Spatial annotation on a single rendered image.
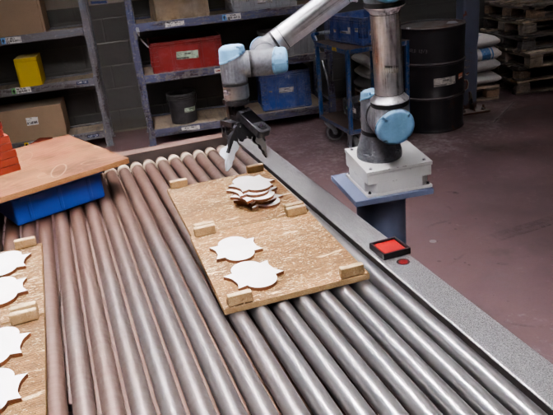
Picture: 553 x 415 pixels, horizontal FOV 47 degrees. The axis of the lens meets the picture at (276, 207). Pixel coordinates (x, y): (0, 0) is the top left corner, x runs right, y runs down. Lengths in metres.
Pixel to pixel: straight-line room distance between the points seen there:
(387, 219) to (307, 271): 0.71
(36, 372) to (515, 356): 0.91
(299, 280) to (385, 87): 0.69
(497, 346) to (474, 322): 0.09
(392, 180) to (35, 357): 1.22
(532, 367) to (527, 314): 1.86
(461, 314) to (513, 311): 1.75
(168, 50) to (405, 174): 4.10
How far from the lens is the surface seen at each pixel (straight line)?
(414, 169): 2.09
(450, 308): 1.40
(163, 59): 5.93
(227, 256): 1.59
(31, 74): 6.19
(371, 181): 2.05
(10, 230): 2.11
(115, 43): 6.57
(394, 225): 2.18
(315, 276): 1.48
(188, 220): 1.86
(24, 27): 6.14
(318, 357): 1.25
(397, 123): 1.91
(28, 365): 1.38
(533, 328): 3.02
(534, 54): 6.70
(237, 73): 1.81
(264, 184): 1.90
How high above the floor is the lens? 1.67
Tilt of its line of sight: 23 degrees down
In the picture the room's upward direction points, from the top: 6 degrees counter-clockwise
